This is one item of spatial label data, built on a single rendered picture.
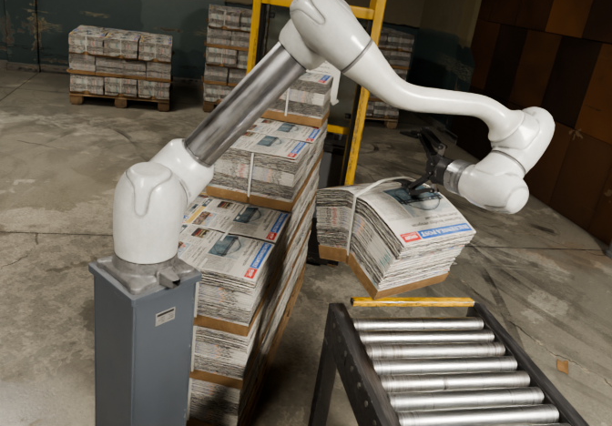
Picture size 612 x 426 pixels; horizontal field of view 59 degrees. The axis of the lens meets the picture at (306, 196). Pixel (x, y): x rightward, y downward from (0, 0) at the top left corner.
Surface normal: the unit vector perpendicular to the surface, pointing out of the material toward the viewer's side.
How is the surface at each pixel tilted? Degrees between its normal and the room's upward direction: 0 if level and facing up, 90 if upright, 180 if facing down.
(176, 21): 90
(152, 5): 90
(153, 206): 75
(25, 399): 0
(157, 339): 90
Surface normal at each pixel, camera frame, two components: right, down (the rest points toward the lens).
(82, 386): 0.14, -0.92
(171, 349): 0.74, 0.34
